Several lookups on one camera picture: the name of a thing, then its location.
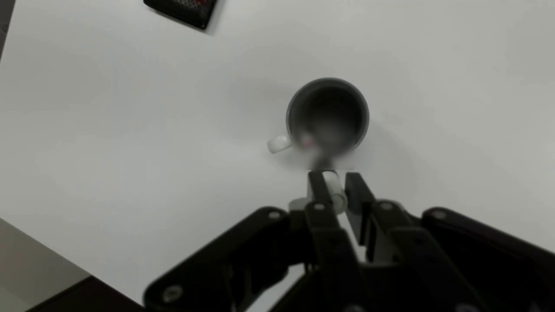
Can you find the black eraser with red stripe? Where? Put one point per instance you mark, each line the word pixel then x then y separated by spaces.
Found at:
pixel 185 11

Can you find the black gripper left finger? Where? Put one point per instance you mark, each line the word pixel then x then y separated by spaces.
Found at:
pixel 323 243

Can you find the white pen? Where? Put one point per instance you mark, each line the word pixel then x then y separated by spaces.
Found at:
pixel 315 155

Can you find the white mug with grey inside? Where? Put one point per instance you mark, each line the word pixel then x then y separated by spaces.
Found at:
pixel 341 97

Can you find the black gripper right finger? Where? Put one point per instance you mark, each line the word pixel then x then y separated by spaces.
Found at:
pixel 452 260

